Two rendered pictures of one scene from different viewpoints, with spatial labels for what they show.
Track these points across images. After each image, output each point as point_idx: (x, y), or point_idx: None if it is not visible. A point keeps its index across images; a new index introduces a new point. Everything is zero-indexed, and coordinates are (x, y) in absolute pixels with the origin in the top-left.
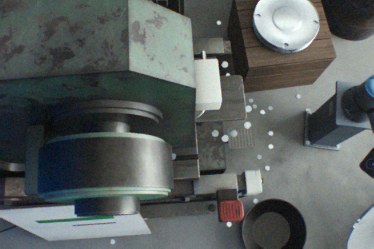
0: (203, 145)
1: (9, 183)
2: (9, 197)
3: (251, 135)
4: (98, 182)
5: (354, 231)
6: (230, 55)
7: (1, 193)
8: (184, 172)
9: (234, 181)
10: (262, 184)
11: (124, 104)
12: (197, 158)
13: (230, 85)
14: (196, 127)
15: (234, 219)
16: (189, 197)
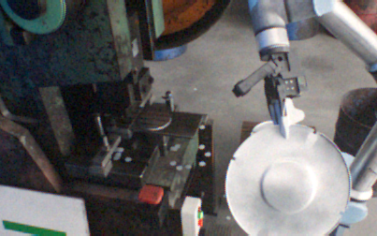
0: (159, 169)
1: None
2: None
3: (228, 233)
4: None
5: (233, 174)
6: (211, 127)
7: None
8: (131, 170)
9: (172, 197)
10: (199, 215)
11: None
12: (147, 167)
13: (191, 118)
14: (156, 147)
15: (150, 199)
16: (134, 217)
